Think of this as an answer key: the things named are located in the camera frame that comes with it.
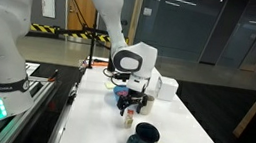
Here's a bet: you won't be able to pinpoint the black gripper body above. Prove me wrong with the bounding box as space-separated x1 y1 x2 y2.
123 86 150 103

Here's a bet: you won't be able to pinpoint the cream ceramic mug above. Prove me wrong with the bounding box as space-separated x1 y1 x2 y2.
138 93 156 117

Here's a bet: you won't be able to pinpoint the blue bowl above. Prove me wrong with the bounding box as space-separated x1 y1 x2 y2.
111 84 131 105

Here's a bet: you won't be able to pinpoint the colourful beads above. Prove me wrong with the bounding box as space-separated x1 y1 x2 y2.
116 89 129 98

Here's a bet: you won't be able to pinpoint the pale paper note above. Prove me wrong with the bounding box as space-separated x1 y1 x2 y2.
103 80 117 91

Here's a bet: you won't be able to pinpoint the white dispenser box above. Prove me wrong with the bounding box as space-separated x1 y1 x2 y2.
153 75 181 103

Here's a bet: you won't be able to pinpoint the dark blue speckled mug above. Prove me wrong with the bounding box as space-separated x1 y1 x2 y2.
125 119 163 143

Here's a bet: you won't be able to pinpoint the yellow black hazard barrier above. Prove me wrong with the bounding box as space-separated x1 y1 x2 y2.
28 21 112 44

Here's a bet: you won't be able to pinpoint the wooden door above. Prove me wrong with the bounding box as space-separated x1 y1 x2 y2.
60 0 100 34

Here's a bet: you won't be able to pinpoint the black camera tripod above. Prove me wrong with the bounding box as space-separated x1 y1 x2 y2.
77 8 117 73

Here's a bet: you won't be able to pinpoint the aluminium rail frame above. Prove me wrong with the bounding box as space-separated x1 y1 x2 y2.
0 72 77 143

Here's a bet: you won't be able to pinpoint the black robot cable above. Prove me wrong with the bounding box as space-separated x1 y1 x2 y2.
44 0 94 32

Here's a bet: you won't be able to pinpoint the white wall paper sign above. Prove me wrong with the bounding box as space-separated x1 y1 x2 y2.
37 0 58 20

